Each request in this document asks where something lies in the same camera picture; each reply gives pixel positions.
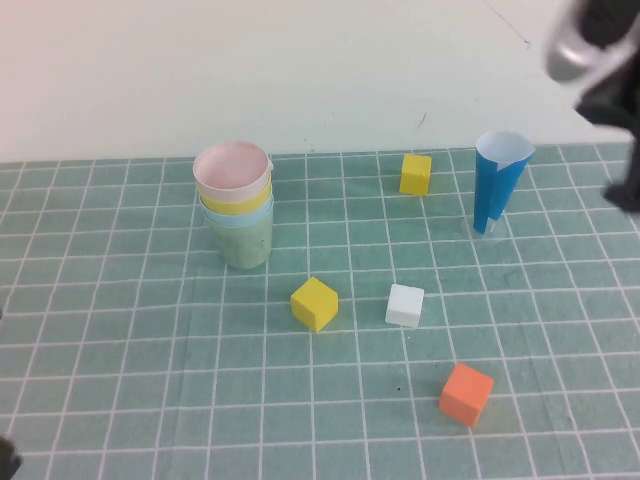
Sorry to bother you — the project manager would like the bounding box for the white foam cube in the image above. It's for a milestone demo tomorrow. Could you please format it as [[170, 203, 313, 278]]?
[[384, 283, 426, 330]]

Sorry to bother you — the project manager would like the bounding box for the light blue plastic cup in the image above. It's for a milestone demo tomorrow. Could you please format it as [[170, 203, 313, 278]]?
[[201, 192, 275, 229]]

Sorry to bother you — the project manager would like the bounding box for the green checked tablecloth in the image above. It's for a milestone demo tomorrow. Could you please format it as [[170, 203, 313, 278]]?
[[0, 142, 640, 480]]

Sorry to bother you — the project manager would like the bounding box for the pale green plastic cup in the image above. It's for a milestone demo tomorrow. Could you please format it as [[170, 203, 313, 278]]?
[[207, 204, 275, 271]]

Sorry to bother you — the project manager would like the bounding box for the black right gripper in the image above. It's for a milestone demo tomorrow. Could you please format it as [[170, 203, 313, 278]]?
[[602, 127, 640, 216]]

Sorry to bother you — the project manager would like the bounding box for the orange foam cube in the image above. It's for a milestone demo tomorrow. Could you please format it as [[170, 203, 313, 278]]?
[[439, 362, 496, 429]]

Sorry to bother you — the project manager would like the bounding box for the blue paper cone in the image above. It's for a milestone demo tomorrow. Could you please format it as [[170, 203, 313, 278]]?
[[462, 130, 537, 241]]

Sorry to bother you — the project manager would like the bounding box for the yellow plastic cup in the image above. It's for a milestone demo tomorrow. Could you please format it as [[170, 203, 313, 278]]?
[[197, 177, 274, 217]]

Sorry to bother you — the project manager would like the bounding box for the pink plastic cup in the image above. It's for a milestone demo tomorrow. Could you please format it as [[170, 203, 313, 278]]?
[[192, 140, 274, 204]]

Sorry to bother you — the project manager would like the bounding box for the yellow foam cube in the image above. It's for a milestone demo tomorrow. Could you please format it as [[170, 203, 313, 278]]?
[[289, 276, 340, 333], [398, 153, 433, 196]]

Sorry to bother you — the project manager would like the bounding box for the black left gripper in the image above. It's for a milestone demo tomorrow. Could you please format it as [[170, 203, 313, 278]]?
[[0, 434, 24, 476]]

